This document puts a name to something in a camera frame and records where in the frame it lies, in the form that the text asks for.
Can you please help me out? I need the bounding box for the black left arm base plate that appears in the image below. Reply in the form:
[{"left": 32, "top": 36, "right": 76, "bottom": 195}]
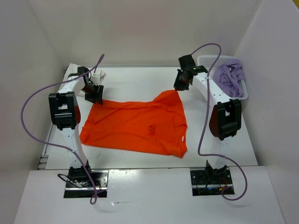
[{"left": 58, "top": 170, "right": 109, "bottom": 198}]

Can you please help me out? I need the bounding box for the lavender t shirt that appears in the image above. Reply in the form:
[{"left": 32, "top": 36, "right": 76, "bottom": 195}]
[{"left": 212, "top": 58, "right": 245, "bottom": 98}]

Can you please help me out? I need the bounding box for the white t shirt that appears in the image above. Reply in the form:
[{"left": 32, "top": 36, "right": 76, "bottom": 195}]
[{"left": 58, "top": 63, "right": 94, "bottom": 97}]

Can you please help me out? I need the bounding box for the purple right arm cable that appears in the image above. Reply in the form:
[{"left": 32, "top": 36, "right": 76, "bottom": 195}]
[{"left": 190, "top": 43, "right": 248, "bottom": 201}]

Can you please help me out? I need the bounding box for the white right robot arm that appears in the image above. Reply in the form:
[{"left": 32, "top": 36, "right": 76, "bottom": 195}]
[{"left": 174, "top": 55, "right": 242, "bottom": 183}]

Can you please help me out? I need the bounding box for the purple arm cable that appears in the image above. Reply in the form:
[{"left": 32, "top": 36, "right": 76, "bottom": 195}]
[
  {"left": 190, "top": 43, "right": 248, "bottom": 201},
  {"left": 21, "top": 54, "right": 105, "bottom": 205}
]

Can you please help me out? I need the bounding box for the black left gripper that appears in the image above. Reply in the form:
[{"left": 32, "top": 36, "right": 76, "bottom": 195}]
[{"left": 81, "top": 83, "right": 104, "bottom": 105}]

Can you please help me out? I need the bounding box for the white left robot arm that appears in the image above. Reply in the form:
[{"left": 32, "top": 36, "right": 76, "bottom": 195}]
[{"left": 49, "top": 67, "right": 106, "bottom": 187}]

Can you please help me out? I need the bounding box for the orange t shirt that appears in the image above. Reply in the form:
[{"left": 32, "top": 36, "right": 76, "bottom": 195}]
[{"left": 80, "top": 90, "right": 187, "bottom": 158}]

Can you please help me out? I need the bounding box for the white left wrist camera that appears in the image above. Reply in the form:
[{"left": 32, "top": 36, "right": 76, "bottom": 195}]
[{"left": 90, "top": 70, "right": 106, "bottom": 86}]

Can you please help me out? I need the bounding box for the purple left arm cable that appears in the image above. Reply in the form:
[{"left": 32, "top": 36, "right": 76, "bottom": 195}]
[{"left": 21, "top": 54, "right": 105, "bottom": 205}]

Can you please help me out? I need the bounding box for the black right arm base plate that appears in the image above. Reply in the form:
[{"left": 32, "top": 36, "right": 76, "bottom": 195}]
[{"left": 190, "top": 169, "right": 235, "bottom": 196}]

